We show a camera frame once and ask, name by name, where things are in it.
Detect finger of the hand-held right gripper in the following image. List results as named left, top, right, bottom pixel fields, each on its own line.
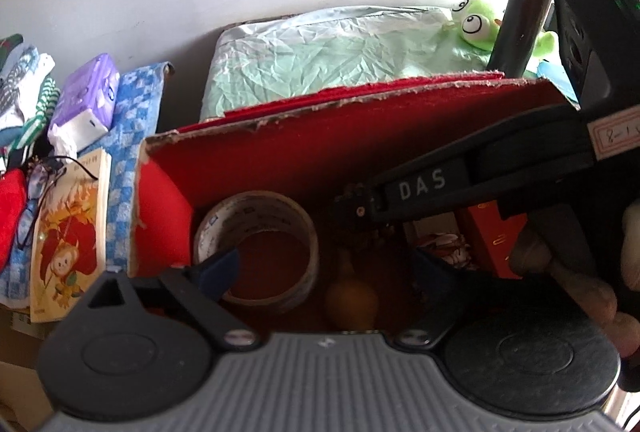
left=367, top=104, right=583, bottom=225

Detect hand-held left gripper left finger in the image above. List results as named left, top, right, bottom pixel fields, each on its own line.
left=85, top=247, right=262, bottom=354

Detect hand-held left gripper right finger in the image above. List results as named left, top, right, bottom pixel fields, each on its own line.
left=395, top=248, right=578, bottom=349

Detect clear packing tape roll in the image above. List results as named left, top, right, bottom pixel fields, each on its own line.
left=192, top=191, right=321, bottom=314

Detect red patterned gift carton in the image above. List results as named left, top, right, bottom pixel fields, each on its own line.
left=460, top=204, right=531, bottom=280

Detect brown dried gourd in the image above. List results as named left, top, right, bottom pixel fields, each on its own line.
left=324, top=252, right=381, bottom=334

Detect large red cardboard box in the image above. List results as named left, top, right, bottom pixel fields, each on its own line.
left=127, top=72, right=583, bottom=338

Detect person's right hand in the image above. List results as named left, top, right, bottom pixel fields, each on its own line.
left=510, top=199, right=640, bottom=358

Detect black cylinder bottle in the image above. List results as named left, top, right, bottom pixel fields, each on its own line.
left=487, top=0, right=558, bottom=78

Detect green frog plush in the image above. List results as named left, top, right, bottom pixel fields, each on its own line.
left=442, top=0, right=558, bottom=60

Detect illustrated paperback book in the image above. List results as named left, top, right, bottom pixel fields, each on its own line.
left=30, top=148, right=112, bottom=324

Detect light green sheet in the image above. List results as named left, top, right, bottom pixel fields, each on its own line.
left=200, top=4, right=501, bottom=123

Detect blue checkered cloth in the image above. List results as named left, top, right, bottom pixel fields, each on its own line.
left=0, top=62, right=173, bottom=308

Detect eyeglasses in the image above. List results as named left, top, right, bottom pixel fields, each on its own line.
left=15, top=156, right=68, bottom=249

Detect red cloth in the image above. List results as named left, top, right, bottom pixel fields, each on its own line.
left=0, top=169, right=28, bottom=270

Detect purple tissue pack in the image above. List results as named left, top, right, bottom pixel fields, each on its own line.
left=47, top=53, right=121, bottom=153

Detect brown cardboard box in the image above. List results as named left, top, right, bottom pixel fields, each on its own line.
left=0, top=302, right=56, bottom=418

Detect pile of folded clothes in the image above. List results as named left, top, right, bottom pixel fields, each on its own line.
left=0, top=34, right=61, bottom=173

